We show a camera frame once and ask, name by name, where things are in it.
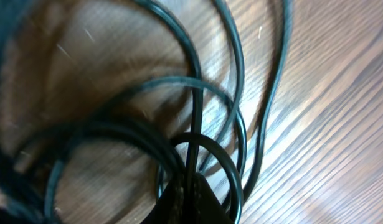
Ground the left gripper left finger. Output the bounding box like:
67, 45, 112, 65
141, 177, 184, 224

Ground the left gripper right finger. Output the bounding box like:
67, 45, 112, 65
191, 174, 234, 224

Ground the black multi-connector cable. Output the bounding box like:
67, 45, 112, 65
0, 0, 295, 224

